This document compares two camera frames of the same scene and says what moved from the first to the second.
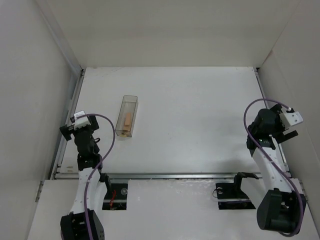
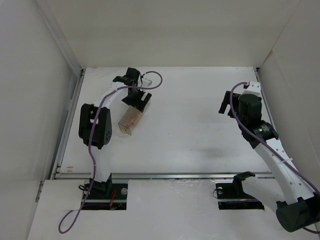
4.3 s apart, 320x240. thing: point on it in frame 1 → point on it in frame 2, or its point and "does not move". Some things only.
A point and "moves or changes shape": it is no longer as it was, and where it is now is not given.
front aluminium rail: [154, 175] does not move
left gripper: [66, 131] → [138, 101]
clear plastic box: [126, 118] moves or changes shape
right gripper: [289, 135] → [225, 102]
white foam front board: [160, 209] does not move
